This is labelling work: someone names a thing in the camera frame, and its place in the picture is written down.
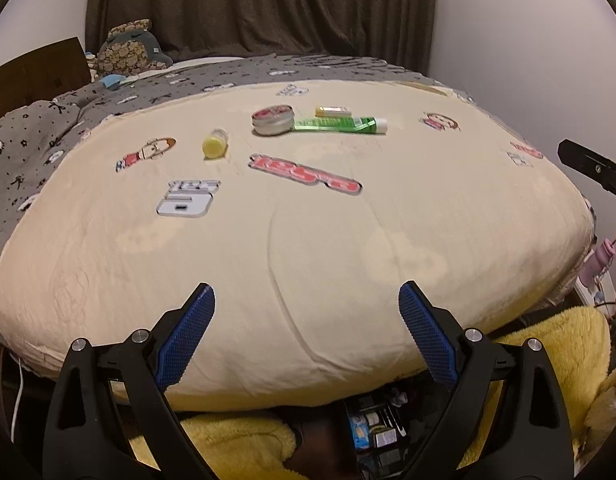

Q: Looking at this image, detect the white cable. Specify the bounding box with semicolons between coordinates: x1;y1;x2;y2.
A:
8;357;25;436

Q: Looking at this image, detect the wooden headboard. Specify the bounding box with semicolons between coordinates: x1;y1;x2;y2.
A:
0;36;94;121

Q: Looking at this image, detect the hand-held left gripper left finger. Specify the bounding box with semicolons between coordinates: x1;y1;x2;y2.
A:
42;282;216;480

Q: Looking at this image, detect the yellow plush blanket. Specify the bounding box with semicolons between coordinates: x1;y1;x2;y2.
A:
128;305;616;480

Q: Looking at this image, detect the cream printed blanket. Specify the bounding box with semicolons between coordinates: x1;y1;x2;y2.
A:
0;80;596;411

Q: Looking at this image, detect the small yellow bottle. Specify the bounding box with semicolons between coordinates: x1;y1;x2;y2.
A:
203;129;229;160

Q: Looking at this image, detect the red round metal tin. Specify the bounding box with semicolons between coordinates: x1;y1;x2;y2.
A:
251;105;295;137

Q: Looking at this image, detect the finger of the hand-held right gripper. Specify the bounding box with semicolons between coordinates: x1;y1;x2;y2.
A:
558;139;616;207

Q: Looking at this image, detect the black bin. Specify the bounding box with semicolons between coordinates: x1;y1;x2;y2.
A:
344;390;439;480

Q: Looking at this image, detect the pink water bottle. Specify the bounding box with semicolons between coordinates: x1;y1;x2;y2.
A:
578;239;616;286

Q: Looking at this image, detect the patterned plush toy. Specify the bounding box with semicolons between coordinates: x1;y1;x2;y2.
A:
95;19;173;75

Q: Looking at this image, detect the dark brown curtain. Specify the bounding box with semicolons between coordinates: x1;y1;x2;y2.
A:
85;0;436;76

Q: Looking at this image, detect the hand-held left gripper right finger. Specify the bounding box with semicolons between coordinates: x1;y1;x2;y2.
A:
398;280;574;480

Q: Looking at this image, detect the green tube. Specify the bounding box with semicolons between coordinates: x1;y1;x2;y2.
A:
290;116;389;136

